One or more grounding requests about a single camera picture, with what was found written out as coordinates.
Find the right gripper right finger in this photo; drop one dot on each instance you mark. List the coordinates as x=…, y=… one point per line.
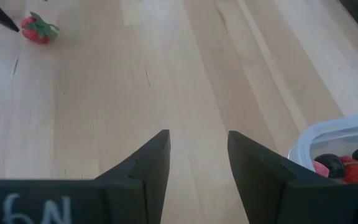
x=266, y=193

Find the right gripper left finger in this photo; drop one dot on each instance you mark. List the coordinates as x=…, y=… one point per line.
x=141, y=186

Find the large strawberry with leaves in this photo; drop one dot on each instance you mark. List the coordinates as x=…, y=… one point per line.
x=34, y=32

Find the small pink raspberry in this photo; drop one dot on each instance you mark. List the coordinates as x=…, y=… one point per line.
x=320, y=170

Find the clear plastic tupperware container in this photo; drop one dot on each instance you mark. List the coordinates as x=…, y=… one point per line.
x=331, y=133

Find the small strawberry with leaves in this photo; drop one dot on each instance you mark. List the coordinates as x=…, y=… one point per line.
x=356, y=173

